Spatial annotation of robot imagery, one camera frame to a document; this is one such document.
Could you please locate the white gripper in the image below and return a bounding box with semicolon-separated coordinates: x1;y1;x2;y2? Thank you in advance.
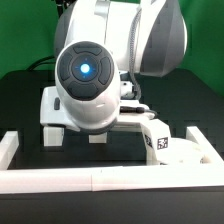
40;86;156;133

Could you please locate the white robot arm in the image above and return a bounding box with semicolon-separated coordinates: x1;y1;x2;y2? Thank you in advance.
40;0;187;134

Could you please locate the white U-shaped fence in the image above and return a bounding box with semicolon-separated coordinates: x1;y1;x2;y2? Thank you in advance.
0;131;224;194

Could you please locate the black cable bundle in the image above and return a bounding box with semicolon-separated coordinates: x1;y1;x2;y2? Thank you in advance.
25;54;56;72

